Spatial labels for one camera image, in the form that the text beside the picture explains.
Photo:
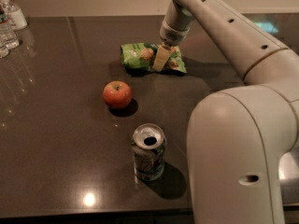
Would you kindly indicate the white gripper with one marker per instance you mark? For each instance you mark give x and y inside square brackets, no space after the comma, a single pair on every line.
[172,35]

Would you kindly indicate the green rice chip bag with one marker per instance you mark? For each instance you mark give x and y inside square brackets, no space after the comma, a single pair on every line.
[140,56]

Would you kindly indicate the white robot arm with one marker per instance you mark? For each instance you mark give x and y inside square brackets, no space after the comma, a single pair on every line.
[236,137]

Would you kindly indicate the red apple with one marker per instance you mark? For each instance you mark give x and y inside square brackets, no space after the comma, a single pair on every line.
[117,95]

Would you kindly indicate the opened soda can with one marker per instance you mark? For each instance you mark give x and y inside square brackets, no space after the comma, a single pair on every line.
[148,146]

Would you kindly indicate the white hand sanitizer bottle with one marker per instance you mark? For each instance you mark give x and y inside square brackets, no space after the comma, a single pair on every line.
[14,15]

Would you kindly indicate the clear plastic water bottle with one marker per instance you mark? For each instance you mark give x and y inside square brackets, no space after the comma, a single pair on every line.
[6,32]

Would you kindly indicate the clear water bottle at edge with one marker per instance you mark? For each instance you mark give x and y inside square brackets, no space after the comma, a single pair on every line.
[3,49]

